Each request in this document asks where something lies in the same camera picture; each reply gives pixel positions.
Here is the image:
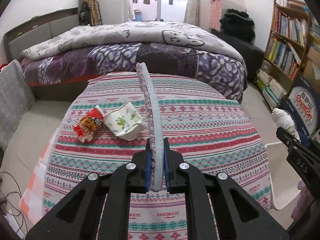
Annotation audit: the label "white tissue wad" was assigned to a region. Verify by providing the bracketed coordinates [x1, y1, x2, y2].
[271, 108, 300, 142]

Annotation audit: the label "white floral paper cup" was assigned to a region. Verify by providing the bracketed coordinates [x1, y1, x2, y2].
[104, 101, 143, 141]

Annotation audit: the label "red torn noodle cup piece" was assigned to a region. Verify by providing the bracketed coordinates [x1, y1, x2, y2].
[73, 105, 105, 144]

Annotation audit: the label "pink grey trim strip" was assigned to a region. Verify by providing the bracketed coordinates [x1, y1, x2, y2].
[136, 63, 164, 192]

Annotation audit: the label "white plastic trash bin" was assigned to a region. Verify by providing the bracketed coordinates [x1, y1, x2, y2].
[265, 141, 300, 211]

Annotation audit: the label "person's hand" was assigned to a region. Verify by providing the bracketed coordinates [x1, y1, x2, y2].
[291, 180, 314, 220]

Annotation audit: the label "upper Ganten water carton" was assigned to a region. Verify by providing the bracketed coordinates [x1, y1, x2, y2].
[281, 76, 319, 137]

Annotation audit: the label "patterned striped tablecloth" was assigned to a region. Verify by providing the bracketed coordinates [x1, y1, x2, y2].
[19, 72, 271, 239]

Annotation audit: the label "brown cardboard box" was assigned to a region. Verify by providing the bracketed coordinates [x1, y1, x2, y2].
[303, 47, 320, 92]

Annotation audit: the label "black storage bench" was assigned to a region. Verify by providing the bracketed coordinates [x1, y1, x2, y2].
[211, 29, 264, 83]

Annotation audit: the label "wooden bookshelf with books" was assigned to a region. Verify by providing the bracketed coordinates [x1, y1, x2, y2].
[255, 0, 311, 109]

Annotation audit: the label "grey quilted cushion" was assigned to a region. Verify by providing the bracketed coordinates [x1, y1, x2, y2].
[0, 60, 35, 151]

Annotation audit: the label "white cat print duvet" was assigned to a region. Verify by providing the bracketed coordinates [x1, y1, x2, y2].
[21, 21, 244, 62]

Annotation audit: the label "black clothes pile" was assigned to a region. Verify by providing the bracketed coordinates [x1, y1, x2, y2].
[220, 9, 255, 43]

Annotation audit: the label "beige curtain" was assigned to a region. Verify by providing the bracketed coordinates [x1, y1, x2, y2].
[184, 0, 200, 26]

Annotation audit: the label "black bag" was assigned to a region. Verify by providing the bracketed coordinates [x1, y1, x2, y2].
[79, 2, 91, 25]

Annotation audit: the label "grey upholstered headboard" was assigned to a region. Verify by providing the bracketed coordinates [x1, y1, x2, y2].
[3, 8, 79, 62]

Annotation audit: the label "pink checked cloth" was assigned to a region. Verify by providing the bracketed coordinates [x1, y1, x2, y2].
[209, 0, 247, 32]

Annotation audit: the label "plaid coat on rack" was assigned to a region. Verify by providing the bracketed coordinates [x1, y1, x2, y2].
[82, 0, 99, 27]

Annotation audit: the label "black cables on floor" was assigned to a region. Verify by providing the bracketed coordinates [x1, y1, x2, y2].
[0, 171, 28, 240]

